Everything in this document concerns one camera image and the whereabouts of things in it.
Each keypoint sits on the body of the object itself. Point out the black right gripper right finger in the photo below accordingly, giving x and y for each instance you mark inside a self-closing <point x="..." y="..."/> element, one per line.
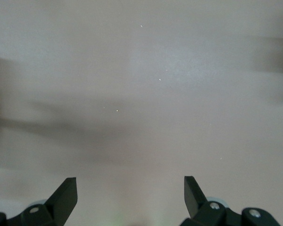
<point x="195" y="202"/>

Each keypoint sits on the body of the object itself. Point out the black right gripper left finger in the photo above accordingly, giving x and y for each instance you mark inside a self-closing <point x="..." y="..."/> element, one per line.
<point x="59" y="202"/>

